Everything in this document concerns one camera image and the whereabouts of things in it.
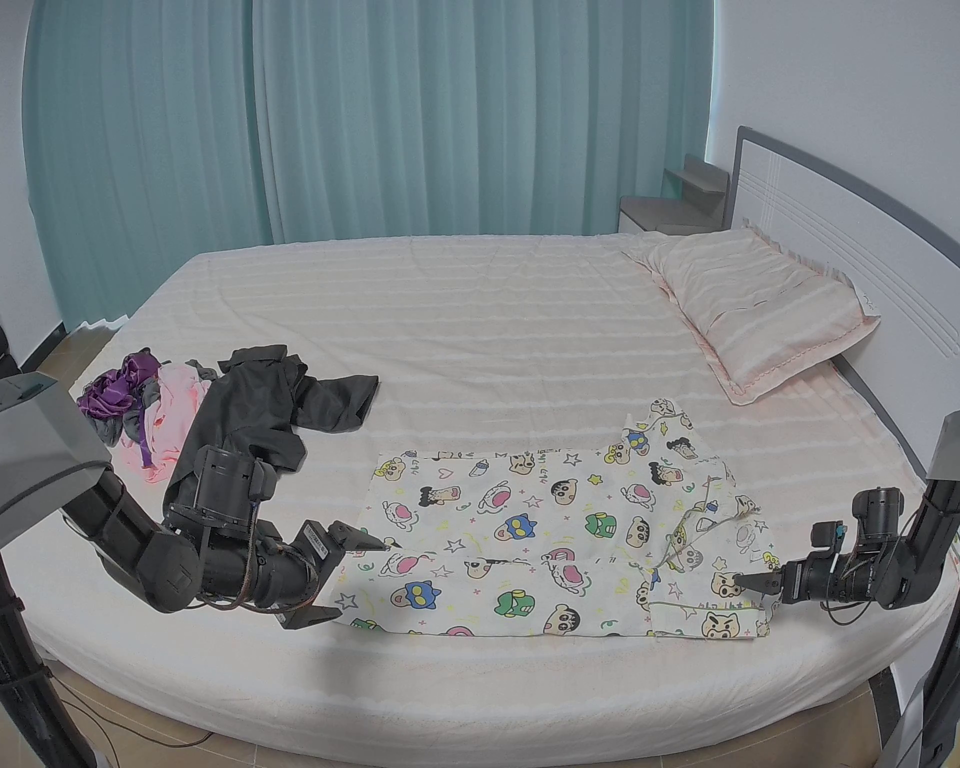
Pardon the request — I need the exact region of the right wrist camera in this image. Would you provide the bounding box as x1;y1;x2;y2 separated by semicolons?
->
808;519;850;560

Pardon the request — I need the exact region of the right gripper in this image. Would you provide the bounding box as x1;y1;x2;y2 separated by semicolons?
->
780;558;834;605

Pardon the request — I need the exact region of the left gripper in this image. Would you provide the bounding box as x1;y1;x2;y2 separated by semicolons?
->
258;519;404;633

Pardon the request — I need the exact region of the black garment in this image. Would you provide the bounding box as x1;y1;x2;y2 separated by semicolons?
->
161;343;380;519

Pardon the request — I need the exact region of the grey bedside table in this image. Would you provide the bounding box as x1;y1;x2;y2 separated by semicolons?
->
618;153;732;235

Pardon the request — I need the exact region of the blue-green curtain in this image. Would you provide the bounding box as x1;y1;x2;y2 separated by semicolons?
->
251;0;714;245
22;0;279;335

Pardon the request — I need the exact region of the pale pink striped pillow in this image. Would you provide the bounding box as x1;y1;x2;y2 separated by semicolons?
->
621;228;882;408

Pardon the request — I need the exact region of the pile of clothes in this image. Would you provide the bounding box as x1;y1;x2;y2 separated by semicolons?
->
75;351;219;485

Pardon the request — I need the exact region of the white printed pyjama top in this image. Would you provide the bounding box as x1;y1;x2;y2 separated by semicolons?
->
330;397;781;642

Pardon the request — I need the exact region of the bed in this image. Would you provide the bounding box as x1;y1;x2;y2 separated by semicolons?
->
15;126;960;768

